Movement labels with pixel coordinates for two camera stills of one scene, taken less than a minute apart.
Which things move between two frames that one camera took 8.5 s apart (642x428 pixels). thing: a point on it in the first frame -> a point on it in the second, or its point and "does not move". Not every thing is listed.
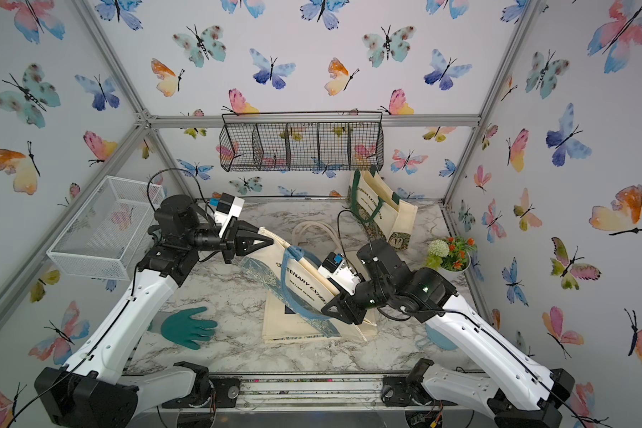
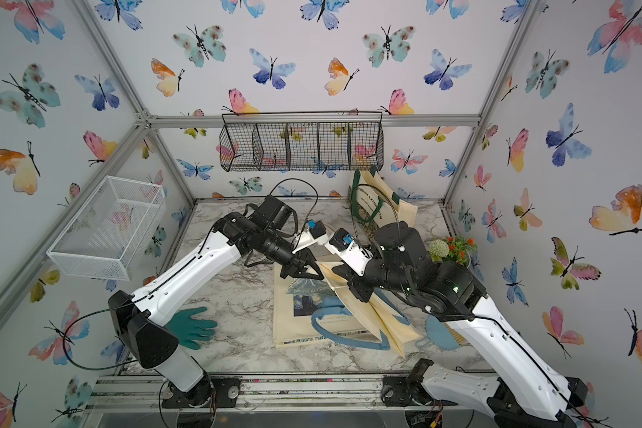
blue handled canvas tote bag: (290, 275) -> (391, 329)
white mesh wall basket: (107, 235) does not move
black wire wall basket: (302, 145) does not move
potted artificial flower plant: (451, 256) does not move
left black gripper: (237, 240) -> (298, 264)
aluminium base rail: (321, 392) does not move
